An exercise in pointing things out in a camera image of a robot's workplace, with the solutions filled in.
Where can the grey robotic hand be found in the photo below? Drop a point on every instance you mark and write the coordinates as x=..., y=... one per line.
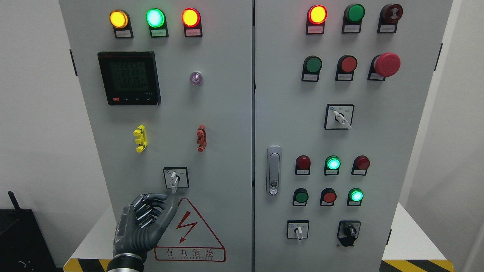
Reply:
x=143, y=223

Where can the white rotary selector switch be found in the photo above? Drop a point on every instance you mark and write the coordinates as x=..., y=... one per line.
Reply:
x=297, y=229
x=176, y=178
x=339, y=116

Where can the silver black robot forearm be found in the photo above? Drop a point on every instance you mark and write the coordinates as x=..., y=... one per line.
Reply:
x=126, y=262

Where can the yellow indicator light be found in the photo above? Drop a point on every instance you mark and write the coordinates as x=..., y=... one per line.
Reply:
x=121, y=23

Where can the red electric hazard warning sticker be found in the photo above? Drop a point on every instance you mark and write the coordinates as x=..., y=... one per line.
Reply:
x=189, y=238

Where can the yellow terminal connector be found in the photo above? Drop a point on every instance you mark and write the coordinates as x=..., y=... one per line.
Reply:
x=140, y=138

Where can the red terminal connector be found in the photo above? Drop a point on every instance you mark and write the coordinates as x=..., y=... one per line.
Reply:
x=201, y=138

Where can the black box with antenna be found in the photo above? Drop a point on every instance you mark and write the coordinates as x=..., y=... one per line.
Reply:
x=22, y=245

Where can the grey left cabinet door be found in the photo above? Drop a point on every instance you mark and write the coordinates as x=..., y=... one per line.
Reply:
x=220, y=177

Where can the grey cabinet door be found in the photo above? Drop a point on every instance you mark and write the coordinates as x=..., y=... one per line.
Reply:
x=291, y=114
x=220, y=177

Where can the black digital power meter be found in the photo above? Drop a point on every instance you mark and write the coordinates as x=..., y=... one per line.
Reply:
x=130, y=77

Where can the dark red indicator left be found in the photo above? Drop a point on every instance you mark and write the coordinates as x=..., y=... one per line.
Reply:
x=302, y=165

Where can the dark red indicator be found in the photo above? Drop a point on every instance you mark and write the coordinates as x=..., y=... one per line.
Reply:
x=361, y=165
x=302, y=165

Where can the red push button lower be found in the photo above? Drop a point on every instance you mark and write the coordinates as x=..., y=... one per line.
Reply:
x=327, y=197

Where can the red push button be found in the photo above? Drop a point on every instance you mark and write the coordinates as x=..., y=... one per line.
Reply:
x=346, y=66
x=327, y=197

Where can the green lit indicator middle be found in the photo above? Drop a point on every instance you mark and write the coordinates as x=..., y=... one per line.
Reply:
x=332, y=165

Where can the green indicator light top left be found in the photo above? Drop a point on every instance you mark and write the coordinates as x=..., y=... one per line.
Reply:
x=156, y=20

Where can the red indicator light top left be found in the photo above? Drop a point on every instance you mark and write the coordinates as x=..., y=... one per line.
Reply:
x=192, y=22

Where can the green lit push button lower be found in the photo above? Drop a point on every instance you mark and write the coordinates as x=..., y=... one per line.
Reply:
x=355, y=197

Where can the dark red indicator right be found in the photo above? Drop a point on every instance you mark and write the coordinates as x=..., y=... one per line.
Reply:
x=361, y=165

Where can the green push button upper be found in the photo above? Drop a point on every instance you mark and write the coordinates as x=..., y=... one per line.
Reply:
x=311, y=69

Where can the grey right cabinet door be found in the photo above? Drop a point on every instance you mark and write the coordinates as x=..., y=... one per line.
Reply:
x=291, y=114

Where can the red push button upper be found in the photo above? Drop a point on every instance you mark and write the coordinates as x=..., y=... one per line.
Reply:
x=346, y=66

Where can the red lit indicator right door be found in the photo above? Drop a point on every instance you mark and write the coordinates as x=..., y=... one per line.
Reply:
x=315, y=20

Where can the white platform with hazard stripes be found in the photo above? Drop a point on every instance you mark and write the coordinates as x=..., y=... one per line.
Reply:
x=409, y=248

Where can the red emergency stop button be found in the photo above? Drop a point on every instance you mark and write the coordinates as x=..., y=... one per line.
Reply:
x=383, y=66

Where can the green unlit indicator top right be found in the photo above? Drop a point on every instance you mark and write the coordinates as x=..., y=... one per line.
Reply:
x=352, y=18

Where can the dark red buzzer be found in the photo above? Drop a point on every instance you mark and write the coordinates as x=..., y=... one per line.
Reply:
x=389, y=17

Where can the silver door handle lock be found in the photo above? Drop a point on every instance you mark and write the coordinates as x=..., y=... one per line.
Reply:
x=273, y=169

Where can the black rotary knob switch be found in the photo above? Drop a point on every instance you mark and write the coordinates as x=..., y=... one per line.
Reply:
x=348, y=231

